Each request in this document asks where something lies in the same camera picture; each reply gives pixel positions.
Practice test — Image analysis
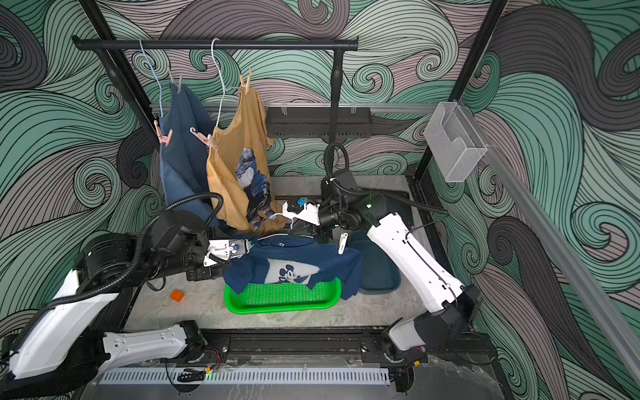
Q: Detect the white clothespin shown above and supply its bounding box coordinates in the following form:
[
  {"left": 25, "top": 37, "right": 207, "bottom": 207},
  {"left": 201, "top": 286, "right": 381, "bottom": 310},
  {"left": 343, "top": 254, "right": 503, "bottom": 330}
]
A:
[{"left": 338, "top": 232, "right": 349, "bottom": 255}]

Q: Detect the navy Mickey print t-shirt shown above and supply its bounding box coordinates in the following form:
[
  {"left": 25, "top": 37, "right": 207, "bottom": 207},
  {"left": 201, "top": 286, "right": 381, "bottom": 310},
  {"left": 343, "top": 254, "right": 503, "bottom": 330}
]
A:
[{"left": 223, "top": 234, "right": 363, "bottom": 300}]

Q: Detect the light blue wire hanger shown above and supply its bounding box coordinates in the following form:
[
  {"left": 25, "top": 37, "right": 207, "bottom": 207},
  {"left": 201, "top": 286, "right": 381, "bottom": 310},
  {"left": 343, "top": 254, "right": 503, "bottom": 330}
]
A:
[{"left": 269, "top": 213, "right": 295, "bottom": 232}]

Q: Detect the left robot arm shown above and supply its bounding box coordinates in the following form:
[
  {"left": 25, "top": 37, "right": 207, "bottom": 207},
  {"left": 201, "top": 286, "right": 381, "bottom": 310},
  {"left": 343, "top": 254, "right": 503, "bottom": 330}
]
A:
[{"left": 1, "top": 193, "right": 230, "bottom": 399}]

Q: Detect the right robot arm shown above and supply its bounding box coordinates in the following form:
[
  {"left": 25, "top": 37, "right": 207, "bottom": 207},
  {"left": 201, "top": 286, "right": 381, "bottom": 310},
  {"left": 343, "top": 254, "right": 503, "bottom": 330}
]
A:
[{"left": 318, "top": 143, "right": 482, "bottom": 353}]

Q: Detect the orange small block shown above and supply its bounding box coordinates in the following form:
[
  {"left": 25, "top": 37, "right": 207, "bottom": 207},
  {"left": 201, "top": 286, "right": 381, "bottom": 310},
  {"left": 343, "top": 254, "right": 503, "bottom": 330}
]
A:
[{"left": 169, "top": 289, "right": 185, "bottom": 303}]

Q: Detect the green plastic basket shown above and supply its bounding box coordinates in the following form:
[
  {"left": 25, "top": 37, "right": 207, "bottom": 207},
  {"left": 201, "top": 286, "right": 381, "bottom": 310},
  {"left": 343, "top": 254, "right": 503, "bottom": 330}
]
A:
[{"left": 224, "top": 278, "right": 342, "bottom": 315}]

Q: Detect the teal plastic tray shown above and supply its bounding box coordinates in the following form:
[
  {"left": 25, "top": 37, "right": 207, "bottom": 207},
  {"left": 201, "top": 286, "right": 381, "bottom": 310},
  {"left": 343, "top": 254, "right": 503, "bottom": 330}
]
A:
[{"left": 348, "top": 231, "right": 402, "bottom": 295}]

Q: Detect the tan cartoon print t-shirt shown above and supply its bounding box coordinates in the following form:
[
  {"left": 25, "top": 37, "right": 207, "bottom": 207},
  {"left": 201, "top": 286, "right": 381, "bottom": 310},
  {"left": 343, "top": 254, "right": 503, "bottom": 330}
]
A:
[{"left": 207, "top": 88, "right": 282, "bottom": 237}]

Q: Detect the pink clothespin on tan shirt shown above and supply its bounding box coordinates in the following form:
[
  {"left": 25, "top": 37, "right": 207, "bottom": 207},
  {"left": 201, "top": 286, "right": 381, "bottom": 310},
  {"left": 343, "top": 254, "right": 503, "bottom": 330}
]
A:
[{"left": 189, "top": 127, "right": 218, "bottom": 150}]

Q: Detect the pink clothespin on blue shirt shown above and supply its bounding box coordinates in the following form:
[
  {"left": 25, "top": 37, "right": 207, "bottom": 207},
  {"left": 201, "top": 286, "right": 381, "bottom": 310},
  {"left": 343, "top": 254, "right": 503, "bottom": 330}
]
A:
[{"left": 153, "top": 119, "right": 173, "bottom": 148}]

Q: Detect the slate blue t-shirt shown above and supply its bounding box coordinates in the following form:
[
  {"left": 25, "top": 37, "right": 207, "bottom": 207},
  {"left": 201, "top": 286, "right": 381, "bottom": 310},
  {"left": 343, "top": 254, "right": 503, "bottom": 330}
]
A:
[{"left": 159, "top": 83, "right": 214, "bottom": 204}]

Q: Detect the grey clothespin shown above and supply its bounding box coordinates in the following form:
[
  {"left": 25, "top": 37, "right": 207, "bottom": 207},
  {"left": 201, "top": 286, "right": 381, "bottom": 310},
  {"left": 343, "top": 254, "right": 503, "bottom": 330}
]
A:
[{"left": 169, "top": 73, "right": 183, "bottom": 93}]

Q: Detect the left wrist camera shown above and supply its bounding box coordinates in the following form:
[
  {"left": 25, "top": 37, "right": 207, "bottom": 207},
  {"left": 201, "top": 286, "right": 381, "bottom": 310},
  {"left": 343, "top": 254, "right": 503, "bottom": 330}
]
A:
[{"left": 203, "top": 239, "right": 253, "bottom": 268}]

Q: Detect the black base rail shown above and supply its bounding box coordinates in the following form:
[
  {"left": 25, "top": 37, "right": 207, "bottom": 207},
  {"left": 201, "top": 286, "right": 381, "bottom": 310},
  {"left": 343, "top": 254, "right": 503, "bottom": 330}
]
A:
[{"left": 200, "top": 326, "right": 498, "bottom": 366}]

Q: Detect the clear mesh wall bin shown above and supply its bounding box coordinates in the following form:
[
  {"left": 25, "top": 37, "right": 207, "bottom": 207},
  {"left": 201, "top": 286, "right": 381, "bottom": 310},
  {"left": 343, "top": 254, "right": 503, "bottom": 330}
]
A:
[{"left": 424, "top": 102, "right": 487, "bottom": 183}]

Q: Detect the white slotted cable duct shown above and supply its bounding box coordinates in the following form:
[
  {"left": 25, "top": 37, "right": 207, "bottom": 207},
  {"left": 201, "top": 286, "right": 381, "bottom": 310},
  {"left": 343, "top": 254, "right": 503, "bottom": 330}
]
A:
[{"left": 98, "top": 367, "right": 391, "bottom": 386}]

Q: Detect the white wire hanger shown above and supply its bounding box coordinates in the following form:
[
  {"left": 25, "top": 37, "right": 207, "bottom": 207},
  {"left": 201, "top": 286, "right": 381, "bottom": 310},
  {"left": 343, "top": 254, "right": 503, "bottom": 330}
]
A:
[{"left": 209, "top": 37, "right": 227, "bottom": 129}]

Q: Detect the black clothes rack frame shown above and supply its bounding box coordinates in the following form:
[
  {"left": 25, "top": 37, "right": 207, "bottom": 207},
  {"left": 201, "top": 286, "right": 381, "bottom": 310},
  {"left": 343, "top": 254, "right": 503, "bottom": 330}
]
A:
[{"left": 73, "top": 36, "right": 359, "bottom": 143}]

